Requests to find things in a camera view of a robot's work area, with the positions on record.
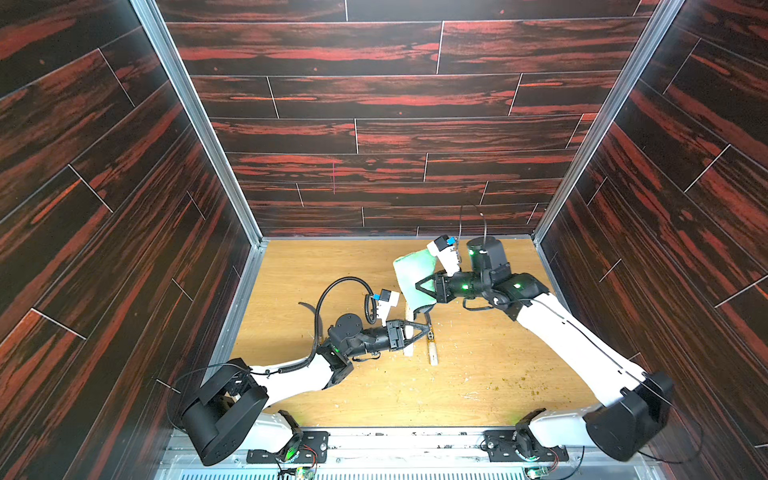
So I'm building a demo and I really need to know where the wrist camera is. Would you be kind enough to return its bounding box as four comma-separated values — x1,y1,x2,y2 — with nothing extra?
427,235,461,277
373,289,400,325

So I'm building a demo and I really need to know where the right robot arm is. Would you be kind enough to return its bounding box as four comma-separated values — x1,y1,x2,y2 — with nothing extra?
393,235,674,462

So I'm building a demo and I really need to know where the green and black rag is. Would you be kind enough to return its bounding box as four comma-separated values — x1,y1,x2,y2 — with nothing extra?
393,249,437,311

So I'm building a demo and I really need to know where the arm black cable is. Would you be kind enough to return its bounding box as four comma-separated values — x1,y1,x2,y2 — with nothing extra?
167,275,379,421
458,203,706,480

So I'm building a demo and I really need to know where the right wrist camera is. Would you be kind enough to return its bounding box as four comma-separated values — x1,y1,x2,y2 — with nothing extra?
427,235,461,277

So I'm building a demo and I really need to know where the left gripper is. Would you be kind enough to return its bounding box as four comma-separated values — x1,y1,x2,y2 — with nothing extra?
341,323,425,362

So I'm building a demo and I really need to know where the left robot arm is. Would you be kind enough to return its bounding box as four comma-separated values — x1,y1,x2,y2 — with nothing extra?
181,313,430,467

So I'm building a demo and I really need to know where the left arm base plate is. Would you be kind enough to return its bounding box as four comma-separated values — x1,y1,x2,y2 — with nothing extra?
246,430,330,465

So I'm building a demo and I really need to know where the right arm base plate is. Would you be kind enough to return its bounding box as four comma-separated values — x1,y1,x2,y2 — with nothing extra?
480,429,569,463

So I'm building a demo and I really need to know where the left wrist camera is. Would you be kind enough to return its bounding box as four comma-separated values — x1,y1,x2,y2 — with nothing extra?
373,289,400,325

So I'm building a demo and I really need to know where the small sickle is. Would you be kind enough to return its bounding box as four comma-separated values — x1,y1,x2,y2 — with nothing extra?
403,305,415,357
424,312,439,366
298,301,325,355

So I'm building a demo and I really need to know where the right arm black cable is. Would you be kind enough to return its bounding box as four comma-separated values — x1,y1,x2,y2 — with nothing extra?
458,203,706,480

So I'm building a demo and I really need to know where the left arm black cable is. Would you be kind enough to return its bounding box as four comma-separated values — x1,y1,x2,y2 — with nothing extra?
167,275,379,421

